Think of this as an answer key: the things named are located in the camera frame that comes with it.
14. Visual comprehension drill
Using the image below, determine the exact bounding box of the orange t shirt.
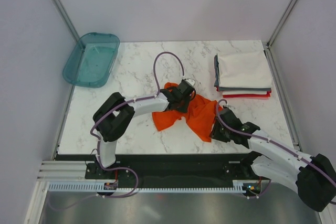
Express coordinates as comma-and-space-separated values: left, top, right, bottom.
152, 92, 217, 142

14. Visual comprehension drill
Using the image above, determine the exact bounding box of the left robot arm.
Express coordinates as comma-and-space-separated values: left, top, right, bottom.
90, 78, 195, 178

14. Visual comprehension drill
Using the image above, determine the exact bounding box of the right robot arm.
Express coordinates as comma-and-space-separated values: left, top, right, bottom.
211, 107, 335, 212

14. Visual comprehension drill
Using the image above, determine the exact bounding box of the white folded t shirt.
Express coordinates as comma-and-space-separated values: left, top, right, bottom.
217, 51, 272, 89

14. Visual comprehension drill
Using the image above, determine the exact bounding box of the teal plastic bin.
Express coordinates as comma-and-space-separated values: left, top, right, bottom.
62, 33, 120, 88

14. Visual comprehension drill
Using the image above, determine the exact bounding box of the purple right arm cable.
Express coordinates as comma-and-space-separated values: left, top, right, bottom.
215, 99, 336, 205

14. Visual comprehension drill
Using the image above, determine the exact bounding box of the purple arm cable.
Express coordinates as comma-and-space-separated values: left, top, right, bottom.
90, 51, 186, 162
215, 99, 336, 205

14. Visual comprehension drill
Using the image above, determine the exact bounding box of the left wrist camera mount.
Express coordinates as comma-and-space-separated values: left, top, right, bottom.
182, 77, 196, 87

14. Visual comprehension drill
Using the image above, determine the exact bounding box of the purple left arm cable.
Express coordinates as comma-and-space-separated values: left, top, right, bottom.
90, 51, 186, 162

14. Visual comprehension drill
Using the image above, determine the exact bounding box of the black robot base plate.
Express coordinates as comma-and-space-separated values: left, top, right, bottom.
85, 152, 260, 185

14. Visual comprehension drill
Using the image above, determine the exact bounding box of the right aluminium side rail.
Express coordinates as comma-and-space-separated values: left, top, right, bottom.
263, 44, 302, 151

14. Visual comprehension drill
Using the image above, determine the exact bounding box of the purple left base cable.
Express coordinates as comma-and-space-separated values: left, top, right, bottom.
48, 167, 139, 212

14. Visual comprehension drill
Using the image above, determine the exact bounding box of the white slotted cable duct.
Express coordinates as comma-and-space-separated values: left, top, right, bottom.
47, 179, 271, 193

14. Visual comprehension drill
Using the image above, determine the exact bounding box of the right aluminium frame post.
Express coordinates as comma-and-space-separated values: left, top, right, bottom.
265, 0, 299, 48

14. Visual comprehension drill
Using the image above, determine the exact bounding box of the aluminium frame post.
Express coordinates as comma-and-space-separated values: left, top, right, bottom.
265, 0, 299, 48
52, 0, 80, 41

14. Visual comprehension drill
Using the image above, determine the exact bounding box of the left aluminium frame post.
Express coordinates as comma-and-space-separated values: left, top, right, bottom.
52, 0, 80, 41

